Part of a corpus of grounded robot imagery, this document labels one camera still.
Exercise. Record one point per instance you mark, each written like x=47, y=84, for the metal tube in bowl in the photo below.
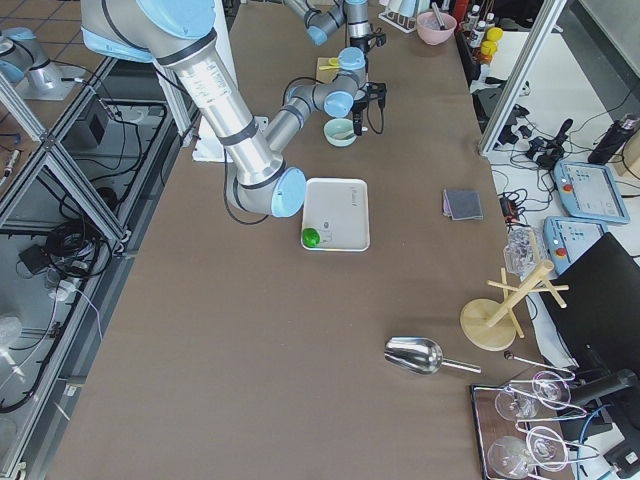
x=439, y=17

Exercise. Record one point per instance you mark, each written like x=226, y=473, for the aluminium frame post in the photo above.
x=548, y=15

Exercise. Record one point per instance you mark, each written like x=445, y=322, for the cream rabbit tray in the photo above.
x=338, y=209

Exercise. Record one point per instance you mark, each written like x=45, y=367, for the grey folded cloth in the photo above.
x=462, y=205

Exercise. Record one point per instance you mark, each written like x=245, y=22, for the pink bowl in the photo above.
x=429, y=31

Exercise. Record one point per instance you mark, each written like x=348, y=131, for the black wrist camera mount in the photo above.
x=377, y=92
x=377, y=39

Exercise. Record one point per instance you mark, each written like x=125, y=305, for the wine glass rack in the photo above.
x=518, y=430

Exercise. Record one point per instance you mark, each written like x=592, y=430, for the wooden mug tree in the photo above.
x=493, y=326

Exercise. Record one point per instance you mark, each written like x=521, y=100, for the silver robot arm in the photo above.
x=321, y=25
x=181, y=36

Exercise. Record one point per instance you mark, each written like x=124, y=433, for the black water bottle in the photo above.
x=615, y=137

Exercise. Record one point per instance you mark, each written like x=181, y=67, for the near teach pendant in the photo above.
x=568, y=238

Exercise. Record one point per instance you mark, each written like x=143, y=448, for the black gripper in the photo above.
x=359, y=107
x=358, y=42

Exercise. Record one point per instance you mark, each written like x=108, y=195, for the wooden cutting board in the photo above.
x=324, y=77

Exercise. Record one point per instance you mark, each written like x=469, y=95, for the teach pendant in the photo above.
x=568, y=238
x=589, y=191

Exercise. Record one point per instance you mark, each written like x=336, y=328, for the metal scoop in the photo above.
x=422, y=356

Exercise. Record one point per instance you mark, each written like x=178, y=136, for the far teach pendant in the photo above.
x=589, y=191

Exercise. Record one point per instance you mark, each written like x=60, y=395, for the green lime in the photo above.
x=310, y=237

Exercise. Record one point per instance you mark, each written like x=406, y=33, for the light green bowl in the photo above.
x=338, y=125

